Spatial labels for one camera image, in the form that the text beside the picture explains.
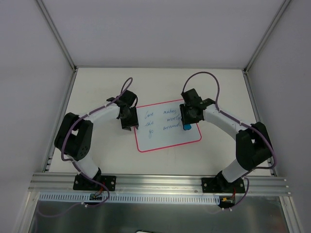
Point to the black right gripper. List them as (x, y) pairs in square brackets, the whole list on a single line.
[(185, 120)]

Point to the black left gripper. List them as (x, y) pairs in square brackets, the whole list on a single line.
[(129, 122)]

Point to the blue whiteboard eraser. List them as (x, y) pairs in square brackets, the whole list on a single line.
[(186, 127)]

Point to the pink framed whiteboard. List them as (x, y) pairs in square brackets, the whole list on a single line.
[(160, 127)]

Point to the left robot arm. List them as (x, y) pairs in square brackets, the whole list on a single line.
[(75, 134)]

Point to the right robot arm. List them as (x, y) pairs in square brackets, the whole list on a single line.
[(253, 145)]

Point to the right aluminium frame post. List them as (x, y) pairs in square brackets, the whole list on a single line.
[(272, 25)]

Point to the aluminium frame post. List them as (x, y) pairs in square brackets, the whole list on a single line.
[(272, 25), (48, 19)]

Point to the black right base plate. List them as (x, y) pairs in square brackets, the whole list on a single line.
[(220, 185)]

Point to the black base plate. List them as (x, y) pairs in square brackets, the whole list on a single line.
[(82, 183), (220, 185)]

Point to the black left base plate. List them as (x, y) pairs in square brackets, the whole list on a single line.
[(82, 183)]

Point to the aluminium mounting rail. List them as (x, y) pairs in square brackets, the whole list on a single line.
[(159, 184)]

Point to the white slotted cable duct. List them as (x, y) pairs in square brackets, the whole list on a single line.
[(130, 198)]

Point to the left aluminium frame post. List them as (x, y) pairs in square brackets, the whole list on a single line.
[(48, 19)]

